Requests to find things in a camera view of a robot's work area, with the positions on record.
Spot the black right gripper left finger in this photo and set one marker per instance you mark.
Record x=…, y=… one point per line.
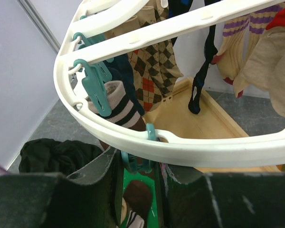
x=87, y=198

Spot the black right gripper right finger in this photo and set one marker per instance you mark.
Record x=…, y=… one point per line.
x=188, y=198

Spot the brown striped sock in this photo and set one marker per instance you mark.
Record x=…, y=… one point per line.
x=124, y=113
x=138, y=198

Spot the white oval sock hanger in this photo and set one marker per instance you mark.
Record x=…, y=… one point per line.
x=142, y=30

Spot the black cloth pile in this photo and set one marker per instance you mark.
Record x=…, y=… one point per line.
x=48, y=155

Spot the argyle brown orange sock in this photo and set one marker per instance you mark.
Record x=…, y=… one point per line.
x=155, y=70

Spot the beige red hanging sock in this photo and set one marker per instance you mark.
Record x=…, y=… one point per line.
x=265, y=67

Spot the black hanging sock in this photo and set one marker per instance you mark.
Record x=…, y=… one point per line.
x=176, y=8

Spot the wooden rack frame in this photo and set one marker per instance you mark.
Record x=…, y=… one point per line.
x=173, y=115

